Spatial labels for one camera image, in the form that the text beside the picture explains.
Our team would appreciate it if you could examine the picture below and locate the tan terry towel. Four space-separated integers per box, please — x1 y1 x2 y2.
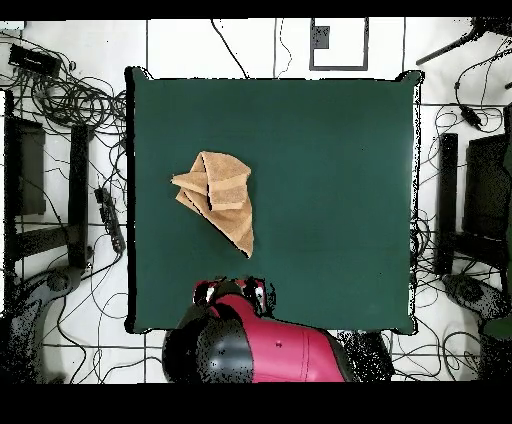
170 150 256 260

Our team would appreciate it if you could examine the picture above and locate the black power strip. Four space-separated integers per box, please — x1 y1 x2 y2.
94 186 126 254

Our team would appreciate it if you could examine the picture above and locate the dark green table cloth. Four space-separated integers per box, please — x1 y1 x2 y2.
124 65 425 336

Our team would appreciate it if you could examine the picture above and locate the grey curved floor base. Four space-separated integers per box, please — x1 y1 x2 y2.
0 265 85 383
441 273 512 341

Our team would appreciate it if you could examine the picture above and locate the black floor box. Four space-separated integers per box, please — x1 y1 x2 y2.
359 331 395 381

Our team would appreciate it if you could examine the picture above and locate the black electronics box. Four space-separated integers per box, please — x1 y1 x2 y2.
8 44 62 77

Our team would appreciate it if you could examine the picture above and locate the black power adapter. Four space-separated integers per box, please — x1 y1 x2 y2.
459 105 483 130

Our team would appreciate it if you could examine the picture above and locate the black tripod leg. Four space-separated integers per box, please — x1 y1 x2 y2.
415 17 512 67

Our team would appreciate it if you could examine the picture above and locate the black metal stand frame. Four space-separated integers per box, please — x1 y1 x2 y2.
435 103 512 277
3 89 95 273

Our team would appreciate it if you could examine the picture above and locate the tangled black cable pile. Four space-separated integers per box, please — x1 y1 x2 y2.
11 35 127 135

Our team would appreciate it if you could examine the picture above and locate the thick black floor cable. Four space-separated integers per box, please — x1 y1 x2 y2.
210 18 250 79

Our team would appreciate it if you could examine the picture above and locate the thin black floor cable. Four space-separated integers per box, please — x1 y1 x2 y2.
273 18 293 79

